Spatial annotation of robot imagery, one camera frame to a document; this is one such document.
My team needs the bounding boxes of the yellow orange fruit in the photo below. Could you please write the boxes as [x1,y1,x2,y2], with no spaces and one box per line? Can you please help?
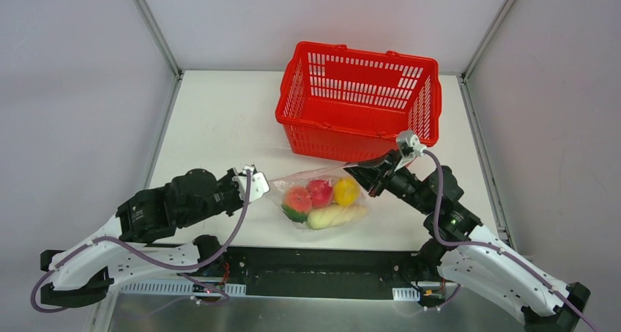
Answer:
[333,177,360,207]

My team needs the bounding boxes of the clear pink zip top bag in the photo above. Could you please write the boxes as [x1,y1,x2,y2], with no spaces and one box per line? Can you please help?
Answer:
[268,164,370,231]

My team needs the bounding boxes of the red apple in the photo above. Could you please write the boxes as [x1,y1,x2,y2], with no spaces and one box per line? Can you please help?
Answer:
[306,180,333,208]

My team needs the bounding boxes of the white daikon radish toy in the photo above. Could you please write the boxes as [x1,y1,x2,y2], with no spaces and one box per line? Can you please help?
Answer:
[306,204,368,230]

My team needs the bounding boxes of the orange pink peach toy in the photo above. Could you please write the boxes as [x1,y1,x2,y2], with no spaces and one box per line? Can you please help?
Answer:
[283,186,313,213]

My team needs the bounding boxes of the green vegetable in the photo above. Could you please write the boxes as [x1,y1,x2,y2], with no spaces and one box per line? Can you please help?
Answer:
[280,204,308,223]

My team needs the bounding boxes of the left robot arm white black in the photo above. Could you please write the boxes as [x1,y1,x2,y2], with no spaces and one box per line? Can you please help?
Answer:
[30,166,270,314]

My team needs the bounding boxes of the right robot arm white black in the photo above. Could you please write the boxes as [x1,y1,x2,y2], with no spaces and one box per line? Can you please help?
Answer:
[345,150,597,331]

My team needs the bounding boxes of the red plastic shopping basket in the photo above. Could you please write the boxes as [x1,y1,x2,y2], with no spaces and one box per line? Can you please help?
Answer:
[275,41,442,162]

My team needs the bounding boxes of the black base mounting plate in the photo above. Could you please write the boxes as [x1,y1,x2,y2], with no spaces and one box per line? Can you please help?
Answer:
[176,246,462,302]

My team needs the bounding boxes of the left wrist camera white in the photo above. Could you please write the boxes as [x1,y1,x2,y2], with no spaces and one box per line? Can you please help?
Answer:
[232,165,270,204]

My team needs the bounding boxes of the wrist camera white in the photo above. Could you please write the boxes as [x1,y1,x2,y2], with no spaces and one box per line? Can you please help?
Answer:
[232,165,270,204]
[395,130,427,171]

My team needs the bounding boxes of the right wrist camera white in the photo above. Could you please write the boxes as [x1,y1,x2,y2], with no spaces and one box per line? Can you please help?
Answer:
[395,130,427,171]

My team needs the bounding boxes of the left aluminium frame post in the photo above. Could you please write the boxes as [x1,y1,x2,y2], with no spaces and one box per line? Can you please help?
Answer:
[133,0,183,80]

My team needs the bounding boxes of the aluminium frame post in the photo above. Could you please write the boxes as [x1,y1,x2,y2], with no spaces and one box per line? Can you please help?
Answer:
[461,0,518,82]
[133,0,183,80]

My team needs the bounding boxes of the right aluminium frame post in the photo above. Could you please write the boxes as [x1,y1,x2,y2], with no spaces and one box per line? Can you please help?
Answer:
[461,0,518,82]

